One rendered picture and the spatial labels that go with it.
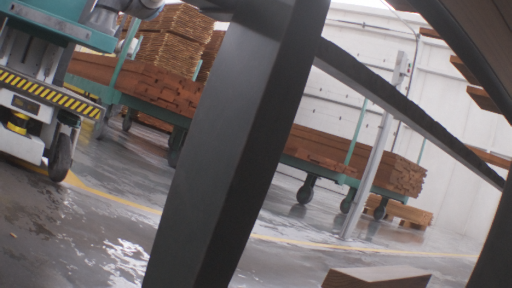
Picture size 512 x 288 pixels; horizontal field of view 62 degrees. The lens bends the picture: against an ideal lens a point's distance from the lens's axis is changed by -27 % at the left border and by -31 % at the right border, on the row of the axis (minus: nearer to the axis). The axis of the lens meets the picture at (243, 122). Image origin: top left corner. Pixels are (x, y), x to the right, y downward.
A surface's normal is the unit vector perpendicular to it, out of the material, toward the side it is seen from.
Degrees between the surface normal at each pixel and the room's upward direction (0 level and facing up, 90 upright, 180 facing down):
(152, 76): 90
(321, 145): 90
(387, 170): 90
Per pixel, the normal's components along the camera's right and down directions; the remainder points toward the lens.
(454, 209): -0.73, -0.23
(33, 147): 0.59, 0.18
